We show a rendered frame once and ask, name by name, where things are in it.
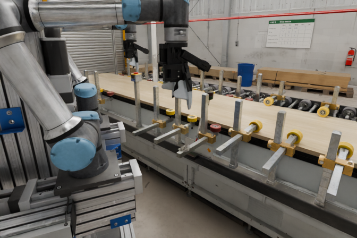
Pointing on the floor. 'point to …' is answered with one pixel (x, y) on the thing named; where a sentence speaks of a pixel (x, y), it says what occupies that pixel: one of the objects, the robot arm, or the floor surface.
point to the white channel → (153, 31)
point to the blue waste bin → (246, 73)
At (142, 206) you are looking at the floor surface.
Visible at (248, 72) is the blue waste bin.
